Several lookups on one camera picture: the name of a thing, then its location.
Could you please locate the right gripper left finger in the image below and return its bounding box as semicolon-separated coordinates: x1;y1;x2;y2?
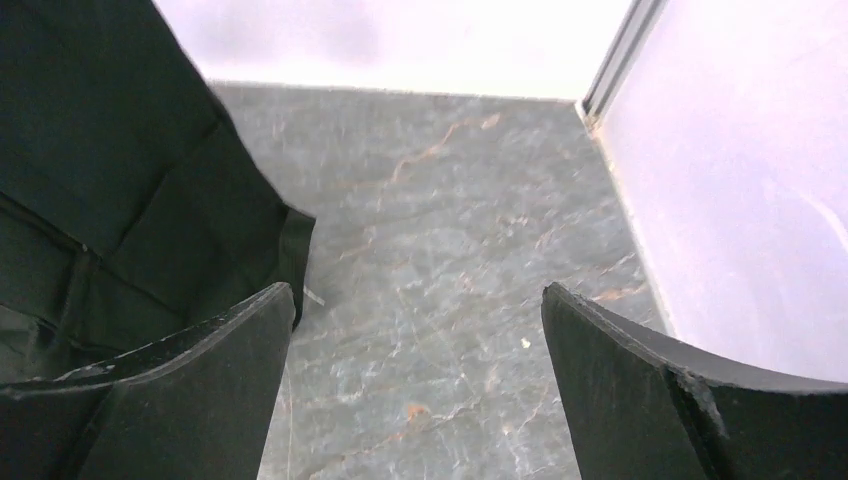
1;283;295;479

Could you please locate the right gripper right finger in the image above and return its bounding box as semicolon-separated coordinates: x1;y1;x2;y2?
541;283;847;479

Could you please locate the black student backpack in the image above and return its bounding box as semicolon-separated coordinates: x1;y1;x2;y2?
1;1;315;381

